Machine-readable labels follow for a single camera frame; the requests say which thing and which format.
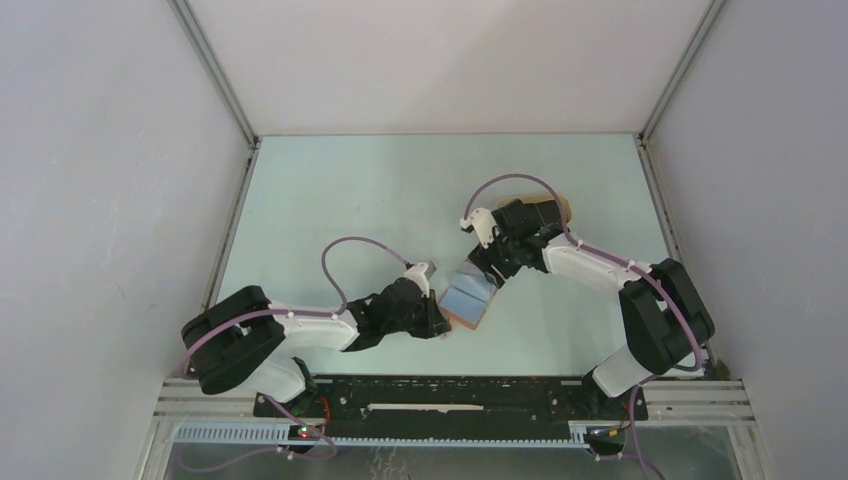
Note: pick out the beige oval tray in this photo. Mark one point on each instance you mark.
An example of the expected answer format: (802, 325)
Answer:
(548, 200)

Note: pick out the white slotted cable duct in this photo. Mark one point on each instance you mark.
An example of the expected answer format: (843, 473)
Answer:
(288, 434)

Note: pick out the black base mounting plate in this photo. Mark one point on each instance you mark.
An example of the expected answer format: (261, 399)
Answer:
(418, 424)

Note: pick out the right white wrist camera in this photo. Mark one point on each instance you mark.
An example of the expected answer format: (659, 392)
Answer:
(481, 222)

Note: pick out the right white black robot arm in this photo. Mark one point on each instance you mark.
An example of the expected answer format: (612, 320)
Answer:
(665, 321)

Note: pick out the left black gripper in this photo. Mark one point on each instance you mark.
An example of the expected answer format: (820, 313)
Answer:
(434, 322)

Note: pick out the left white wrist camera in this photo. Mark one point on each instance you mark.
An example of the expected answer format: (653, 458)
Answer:
(420, 274)

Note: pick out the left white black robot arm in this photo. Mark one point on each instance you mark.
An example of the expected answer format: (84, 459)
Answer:
(249, 341)

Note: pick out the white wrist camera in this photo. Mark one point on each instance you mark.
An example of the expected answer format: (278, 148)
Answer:
(420, 274)
(481, 222)

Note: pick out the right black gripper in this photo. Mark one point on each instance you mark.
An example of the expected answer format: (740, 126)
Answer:
(486, 257)

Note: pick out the orange leather card holder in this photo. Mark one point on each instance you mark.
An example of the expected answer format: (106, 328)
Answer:
(468, 295)

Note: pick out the aluminium frame rail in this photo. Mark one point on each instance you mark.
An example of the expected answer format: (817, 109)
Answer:
(670, 402)

